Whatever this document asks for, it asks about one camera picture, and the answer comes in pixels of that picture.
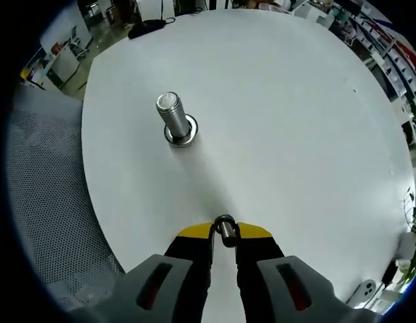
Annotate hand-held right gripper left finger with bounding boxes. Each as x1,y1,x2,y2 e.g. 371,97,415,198
90,221,217,323

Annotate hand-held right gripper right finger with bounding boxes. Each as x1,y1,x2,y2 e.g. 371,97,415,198
234,221,386,323

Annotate small steel threaded stud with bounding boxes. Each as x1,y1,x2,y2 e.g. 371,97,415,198
219,217,240,249

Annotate small metal washer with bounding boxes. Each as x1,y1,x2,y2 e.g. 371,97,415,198
210,214,236,240

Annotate large steel threaded stud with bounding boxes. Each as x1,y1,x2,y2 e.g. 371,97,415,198
155,91,195,142

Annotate grey handheld controller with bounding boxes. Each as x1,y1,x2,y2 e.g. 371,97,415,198
345,278,378,306

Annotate black power adapter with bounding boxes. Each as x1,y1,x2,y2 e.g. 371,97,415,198
382,258,399,287

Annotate white plant pot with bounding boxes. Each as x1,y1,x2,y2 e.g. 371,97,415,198
394,231,416,262

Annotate green leafy plant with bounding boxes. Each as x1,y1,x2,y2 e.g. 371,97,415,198
401,188,416,287

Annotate grey mesh chair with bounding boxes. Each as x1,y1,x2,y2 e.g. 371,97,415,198
5,89,128,314

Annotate shelf unit with white bins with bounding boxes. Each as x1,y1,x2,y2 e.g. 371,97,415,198
328,0,416,102

